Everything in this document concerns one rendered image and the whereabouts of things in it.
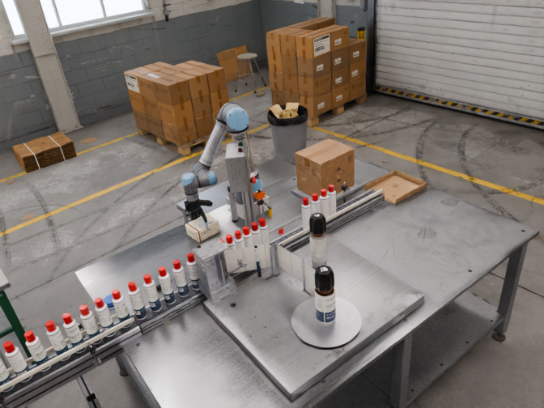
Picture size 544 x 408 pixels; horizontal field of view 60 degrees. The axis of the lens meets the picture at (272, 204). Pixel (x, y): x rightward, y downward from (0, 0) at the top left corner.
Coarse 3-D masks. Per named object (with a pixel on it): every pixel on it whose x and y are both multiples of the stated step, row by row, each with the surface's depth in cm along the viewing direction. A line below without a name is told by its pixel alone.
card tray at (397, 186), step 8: (384, 176) 316; (392, 176) 321; (400, 176) 320; (408, 176) 314; (368, 184) 309; (376, 184) 314; (384, 184) 313; (392, 184) 312; (400, 184) 311; (408, 184) 310; (416, 184) 309; (424, 184) 302; (384, 192) 304; (392, 192) 303; (400, 192) 303; (408, 192) 295; (416, 192) 300; (392, 200) 295; (400, 200) 292
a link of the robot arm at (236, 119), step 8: (232, 104) 256; (224, 112) 255; (232, 112) 248; (240, 112) 248; (224, 120) 257; (232, 120) 248; (240, 120) 250; (248, 120) 251; (232, 128) 250; (240, 128) 251; (248, 128) 257; (232, 136) 258; (248, 144) 261; (256, 176) 270; (256, 184) 270
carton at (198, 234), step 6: (210, 216) 284; (192, 222) 280; (198, 222) 280; (210, 222) 278; (216, 222) 278; (186, 228) 280; (192, 228) 274; (198, 228) 274; (204, 228) 274; (210, 228) 277; (216, 228) 280; (192, 234) 276; (198, 234) 272; (204, 234) 275; (210, 234) 279; (198, 240) 274
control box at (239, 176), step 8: (232, 144) 233; (232, 152) 225; (232, 160) 221; (240, 160) 221; (232, 168) 223; (240, 168) 223; (248, 168) 226; (232, 176) 225; (240, 176) 225; (248, 176) 226; (232, 184) 227; (240, 184) 227; (248, 184) 228; (232, 192) 230
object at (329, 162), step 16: (320, 144) 308; (336, 144) 306; (304, 160) 295; (320, 160) 288; (336, 160) 292; (352, 160) 302; (304, 176) 302; (320, 176) 289; (336, 176) 298; (352, 176) 308; (304, 192) 309; (320, 192) 295; (336, 192) 303
